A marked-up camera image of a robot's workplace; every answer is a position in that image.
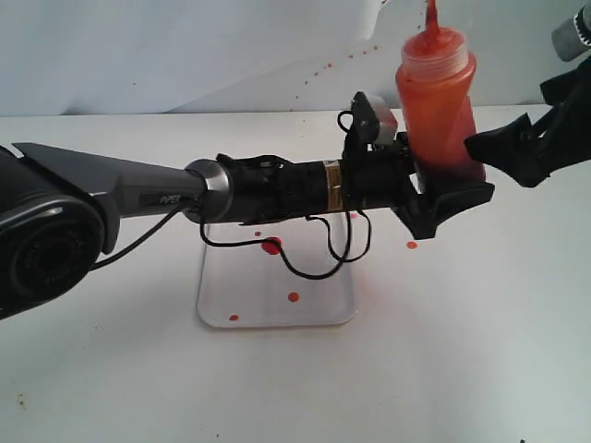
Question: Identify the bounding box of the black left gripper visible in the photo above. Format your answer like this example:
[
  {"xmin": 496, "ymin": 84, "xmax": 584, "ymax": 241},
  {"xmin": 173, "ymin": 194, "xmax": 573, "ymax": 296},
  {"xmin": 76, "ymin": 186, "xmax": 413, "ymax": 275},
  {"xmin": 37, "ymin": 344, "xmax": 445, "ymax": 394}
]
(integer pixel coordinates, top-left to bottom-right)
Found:
[{"xmin": 276, "ymin": 91, "xmax": 495, "ymax": 240}]

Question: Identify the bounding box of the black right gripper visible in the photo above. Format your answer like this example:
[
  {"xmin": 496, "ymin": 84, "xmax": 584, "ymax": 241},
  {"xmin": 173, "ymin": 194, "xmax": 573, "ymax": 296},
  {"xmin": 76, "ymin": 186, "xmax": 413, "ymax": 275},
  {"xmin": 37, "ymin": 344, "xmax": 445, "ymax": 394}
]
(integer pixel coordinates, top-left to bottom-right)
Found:
[{"xmin": 464, "ymin": 58, "xmax": 590, "ymax": 187}]

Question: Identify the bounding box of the red sauce squeeze bottle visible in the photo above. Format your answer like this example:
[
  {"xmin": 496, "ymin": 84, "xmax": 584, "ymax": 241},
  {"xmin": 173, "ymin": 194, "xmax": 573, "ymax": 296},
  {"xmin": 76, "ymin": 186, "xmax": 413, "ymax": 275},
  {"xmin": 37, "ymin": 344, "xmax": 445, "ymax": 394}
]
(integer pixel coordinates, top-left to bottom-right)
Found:
[{"xmin": 395, "ymin": 1, "xmax": 486, "ymax": 181}]

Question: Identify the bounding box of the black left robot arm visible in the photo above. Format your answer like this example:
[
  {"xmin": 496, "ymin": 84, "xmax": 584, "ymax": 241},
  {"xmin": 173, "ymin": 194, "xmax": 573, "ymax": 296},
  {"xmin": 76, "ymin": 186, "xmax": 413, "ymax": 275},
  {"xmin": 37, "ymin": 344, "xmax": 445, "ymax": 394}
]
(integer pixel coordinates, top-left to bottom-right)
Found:
[{"xmin": 1, "ymin": 93, "xmax": 494, "ymax": 318}]

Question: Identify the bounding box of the white rectangular plastic tray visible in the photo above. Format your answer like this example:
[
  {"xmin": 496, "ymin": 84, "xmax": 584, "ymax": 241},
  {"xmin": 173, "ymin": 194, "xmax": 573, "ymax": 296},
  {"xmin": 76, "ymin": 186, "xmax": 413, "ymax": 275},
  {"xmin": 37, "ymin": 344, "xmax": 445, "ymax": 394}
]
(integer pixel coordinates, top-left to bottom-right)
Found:
[{"xmin": 197, "ymin": 214, "xmax": 358, "ymax": 329}]

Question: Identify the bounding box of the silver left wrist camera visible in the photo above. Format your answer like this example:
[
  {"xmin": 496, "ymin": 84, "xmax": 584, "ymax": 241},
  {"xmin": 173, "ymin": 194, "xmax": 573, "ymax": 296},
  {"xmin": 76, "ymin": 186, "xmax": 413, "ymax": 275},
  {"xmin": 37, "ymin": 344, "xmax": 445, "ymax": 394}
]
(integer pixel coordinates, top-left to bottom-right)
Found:
[{"xmin": 368, "ymin": 95, "xmax": 398, "ymax": 146}]

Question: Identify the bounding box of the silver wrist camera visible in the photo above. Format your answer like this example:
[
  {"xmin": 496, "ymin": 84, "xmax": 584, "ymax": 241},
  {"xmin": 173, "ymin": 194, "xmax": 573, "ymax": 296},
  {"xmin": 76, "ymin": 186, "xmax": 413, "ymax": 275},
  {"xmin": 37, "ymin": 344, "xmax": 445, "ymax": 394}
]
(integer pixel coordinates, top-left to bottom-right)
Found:
[
  {"xmin": 368, "ymin": 95, "xmax": 398, "ymax": 146},
  {"xmin": 551, "ymin": 4, "xmax": 590, "ymax": 62}
]

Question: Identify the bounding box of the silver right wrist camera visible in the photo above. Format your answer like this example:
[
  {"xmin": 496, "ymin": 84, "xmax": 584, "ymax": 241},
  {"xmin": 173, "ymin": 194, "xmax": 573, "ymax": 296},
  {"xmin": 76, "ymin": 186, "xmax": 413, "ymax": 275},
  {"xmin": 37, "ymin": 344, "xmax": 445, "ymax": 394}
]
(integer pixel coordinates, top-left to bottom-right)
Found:
[{"xmin": 551, "ymin": 4, "xmax": 590, "ymax": 62}]

